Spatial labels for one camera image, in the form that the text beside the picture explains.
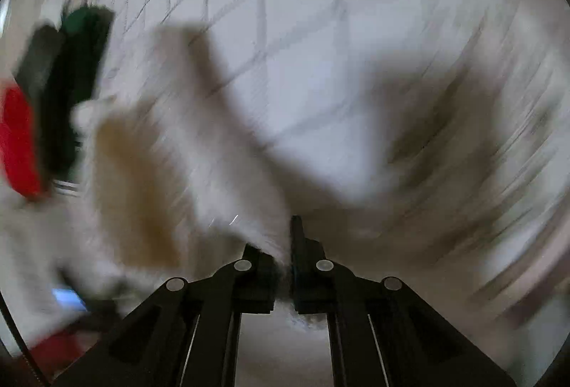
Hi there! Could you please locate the red garment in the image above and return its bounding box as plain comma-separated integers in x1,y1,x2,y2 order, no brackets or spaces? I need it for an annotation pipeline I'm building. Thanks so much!
0,83,45,200

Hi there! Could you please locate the white fuzzy sweater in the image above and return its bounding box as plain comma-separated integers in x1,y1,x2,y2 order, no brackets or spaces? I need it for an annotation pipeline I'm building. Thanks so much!
0,24,328,354

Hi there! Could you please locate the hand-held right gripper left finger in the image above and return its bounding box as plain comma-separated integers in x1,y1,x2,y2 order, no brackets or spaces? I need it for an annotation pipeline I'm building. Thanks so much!
53,244,275,387

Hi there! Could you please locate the black knit garment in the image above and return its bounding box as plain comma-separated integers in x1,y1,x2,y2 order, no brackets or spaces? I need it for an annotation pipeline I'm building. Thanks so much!
36,31,105,185

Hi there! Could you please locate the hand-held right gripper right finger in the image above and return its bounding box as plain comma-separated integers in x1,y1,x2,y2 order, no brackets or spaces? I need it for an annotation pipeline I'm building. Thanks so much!
291,215,517,387

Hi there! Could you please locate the dark green knit garment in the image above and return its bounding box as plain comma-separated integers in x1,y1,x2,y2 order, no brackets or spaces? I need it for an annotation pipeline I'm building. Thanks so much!
61,5,115,103

